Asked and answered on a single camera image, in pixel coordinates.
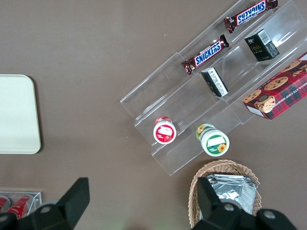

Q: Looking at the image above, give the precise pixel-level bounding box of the silver foil wrapped pack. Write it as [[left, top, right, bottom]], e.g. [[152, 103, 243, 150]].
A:
[[205, 174, 259, 216]]

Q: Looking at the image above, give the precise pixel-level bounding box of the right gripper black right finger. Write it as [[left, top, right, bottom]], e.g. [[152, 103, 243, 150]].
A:
[[191, 176, 255, 230]]

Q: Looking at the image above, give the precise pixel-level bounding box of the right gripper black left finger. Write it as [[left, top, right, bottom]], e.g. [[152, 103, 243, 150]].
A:
[[18, 177, 91, 230]]

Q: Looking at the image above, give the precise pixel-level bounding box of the red lidded cup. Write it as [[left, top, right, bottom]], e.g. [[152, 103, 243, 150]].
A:
[[153, 116, 177, 145]]

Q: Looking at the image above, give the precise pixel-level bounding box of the Snickers chocolate bar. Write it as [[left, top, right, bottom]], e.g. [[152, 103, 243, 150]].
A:
[[224, 0, 279, 34], [181, 34, 230, 76]]

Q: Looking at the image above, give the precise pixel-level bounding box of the red cola bottle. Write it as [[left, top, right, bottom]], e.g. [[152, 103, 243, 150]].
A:
[[0, 195, 12, 213], [6, 195, 34, 219]]

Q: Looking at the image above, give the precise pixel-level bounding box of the small black carton box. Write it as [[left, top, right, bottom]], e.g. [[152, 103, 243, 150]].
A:
[[244, 28, 280, 62], [201, 67, 229, 98]]

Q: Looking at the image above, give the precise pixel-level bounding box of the cream plastic tray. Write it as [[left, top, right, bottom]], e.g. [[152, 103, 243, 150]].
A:
[[0, 74, 42, 155]]

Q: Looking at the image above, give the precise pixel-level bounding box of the red tartan cookie box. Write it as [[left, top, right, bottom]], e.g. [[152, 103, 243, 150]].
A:
[[242, 52, 307, 120]]

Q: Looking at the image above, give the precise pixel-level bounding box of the clear acrylic stepped shelf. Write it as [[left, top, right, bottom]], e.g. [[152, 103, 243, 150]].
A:
[[119, 0, 307, 177]]

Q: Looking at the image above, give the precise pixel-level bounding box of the clear acrylic bottle rack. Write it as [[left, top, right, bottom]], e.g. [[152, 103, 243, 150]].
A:
[[0, 191, 43, 220]]

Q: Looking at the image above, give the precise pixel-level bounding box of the green lidded sunflower cup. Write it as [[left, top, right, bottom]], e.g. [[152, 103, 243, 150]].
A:
[[196, 123, 230, 157]]

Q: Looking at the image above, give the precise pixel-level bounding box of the wicker basket holding foil packs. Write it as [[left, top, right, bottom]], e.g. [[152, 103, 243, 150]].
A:
[[188, 159, 262, 230]]

